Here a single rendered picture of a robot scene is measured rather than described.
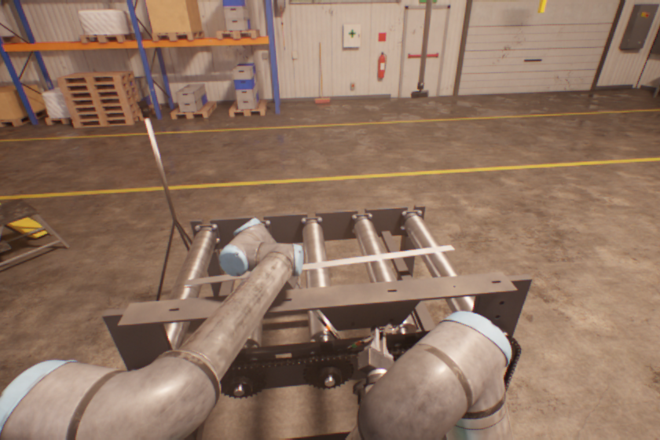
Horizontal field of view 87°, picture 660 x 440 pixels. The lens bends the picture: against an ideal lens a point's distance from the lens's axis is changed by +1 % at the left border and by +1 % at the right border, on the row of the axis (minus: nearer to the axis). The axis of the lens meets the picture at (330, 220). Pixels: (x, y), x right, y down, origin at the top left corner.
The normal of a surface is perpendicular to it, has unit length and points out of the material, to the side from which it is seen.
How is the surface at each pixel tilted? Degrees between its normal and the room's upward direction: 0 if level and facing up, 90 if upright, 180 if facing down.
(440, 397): 44
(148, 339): 90
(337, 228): 90
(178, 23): 90
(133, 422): 50
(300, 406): 0
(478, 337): 22
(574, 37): 90
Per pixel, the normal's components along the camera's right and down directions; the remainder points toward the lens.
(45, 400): -0.08, -0.63
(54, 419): -0.13, -0.36
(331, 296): -0.02, -0.87
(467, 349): 0.22, -0.67
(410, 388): -0.43, -0.49
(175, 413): 0.70, -0.11
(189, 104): 0.11, 0.49
